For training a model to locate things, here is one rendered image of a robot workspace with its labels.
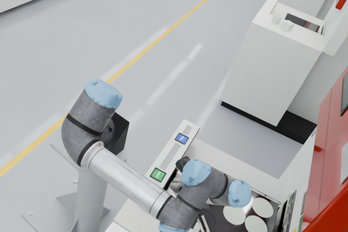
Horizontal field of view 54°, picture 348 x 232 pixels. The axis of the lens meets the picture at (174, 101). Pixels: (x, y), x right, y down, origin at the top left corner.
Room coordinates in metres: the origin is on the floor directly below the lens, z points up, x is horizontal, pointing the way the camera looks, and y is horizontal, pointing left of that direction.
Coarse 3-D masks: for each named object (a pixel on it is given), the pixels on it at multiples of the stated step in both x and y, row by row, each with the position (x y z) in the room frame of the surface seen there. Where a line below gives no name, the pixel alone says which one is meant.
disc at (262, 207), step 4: (256, 200) 1.01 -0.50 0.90; (260, 200) 1.01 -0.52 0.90; (264, 200) 1.02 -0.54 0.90; (252, 204) 0.98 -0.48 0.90; (256, 204) 0.99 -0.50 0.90; (260, 204) 0.99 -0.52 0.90; (264, 204) 1.00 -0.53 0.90; (268, 204) 1.01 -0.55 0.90; (256, 208) 0.96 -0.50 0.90; (260, 208) 0.97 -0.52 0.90; (264, 208) 0.98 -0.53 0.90; (268, 208) 0.98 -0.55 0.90; (272, 208) 0.99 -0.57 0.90; (256, 212) 0.94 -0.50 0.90; (260, 212) 0.95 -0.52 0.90; (264, 212) 0.95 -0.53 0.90; (268, 212) 0.96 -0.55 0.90; (272, 212) 0.97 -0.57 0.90; (264, 216) 0.93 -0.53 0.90; (268, 216) 0.94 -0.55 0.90
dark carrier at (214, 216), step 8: (216, 208) 0.90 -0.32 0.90; (248, 208) 0.95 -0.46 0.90; (208, 216) 0.85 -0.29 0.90; (216, 216) 0.86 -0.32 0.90; (224, 216) 0.87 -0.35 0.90; (272, 216) 0.95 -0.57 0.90; (192, 224) 0.79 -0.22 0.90; (208, 224) 0.81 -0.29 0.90; (216, 224) 0.82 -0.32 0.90; (224, 224) 0.83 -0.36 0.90; (232, 224) 0.84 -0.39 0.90; (240, 224) 0.86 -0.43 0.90; (272, 224) 0.91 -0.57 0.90
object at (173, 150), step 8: (184, 120) 1.32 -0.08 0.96; (184, 128) 1.26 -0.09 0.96; (192, 128) 1.27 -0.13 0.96; (176, 136) 1.18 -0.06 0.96; (192, 136) 1.22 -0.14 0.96; (168, 144) 1.12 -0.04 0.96; (176, 144) 1.13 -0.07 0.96; (168, 152) 1.07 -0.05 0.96; (176, 152) 1.09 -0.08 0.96; (160, 160) 1.01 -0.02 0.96; (168, 160) 1.03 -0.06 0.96; (176, 160) 1.04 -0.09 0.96; (152, 168) 0.95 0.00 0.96; (160, 168) 0.96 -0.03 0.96; (168, 168) 0.98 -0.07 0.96; (168, 176) 0.94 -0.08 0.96; (160, 184) 0.88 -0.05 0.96
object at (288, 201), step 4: (288, 196) 1.07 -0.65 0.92; (292, 196) 1.06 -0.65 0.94; (284, 200) 1.08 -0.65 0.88; (288, 200) 1.03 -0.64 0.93; (284, 204) 1.05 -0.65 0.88; (288, 204) 1.01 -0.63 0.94; (284, 208) 1.03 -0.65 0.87; (288, 208) 0.98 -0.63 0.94; (280, 212) 1.02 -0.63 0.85; (284, 212) 1.01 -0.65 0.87; (288, 212) 0.96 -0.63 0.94; (280, 216) 0.99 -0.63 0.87; (284, 216) 0.95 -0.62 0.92; (280, 220) 0.96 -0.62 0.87; (284, 220) 0.92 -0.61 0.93; (280, 224) 0.94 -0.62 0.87; (284, 224) 0.89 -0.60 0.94; (280, 228) 0.92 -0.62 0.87; (284, 228) 0.87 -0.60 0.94
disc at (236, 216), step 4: (224, 208) 0.91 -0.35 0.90; (228, 208) 0.92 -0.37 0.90; (232, 208) 0.92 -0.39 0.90; (236, 208) 0.93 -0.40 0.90; (240, 208) 0.94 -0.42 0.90; (224, 212) 0.89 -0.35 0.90; (228, 212) 0.90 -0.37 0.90; (232, 212) 0.90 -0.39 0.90; (236, 212) 0.91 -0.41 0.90; (240, 212) 0.92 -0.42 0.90; (228, 216) 0.88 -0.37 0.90; (232, 216) 0.88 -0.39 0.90; (236, 216) 0.89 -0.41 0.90; (240, 216) 0.89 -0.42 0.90; (244, 216) 0.90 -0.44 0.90; (228, 220) 0.86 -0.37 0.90; (232, 220) 0.86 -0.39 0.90; (236, 220) 0.87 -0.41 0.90; (240, 220) 0.88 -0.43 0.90; (244, 220) 0.88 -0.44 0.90; (236, 224) 0.85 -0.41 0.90
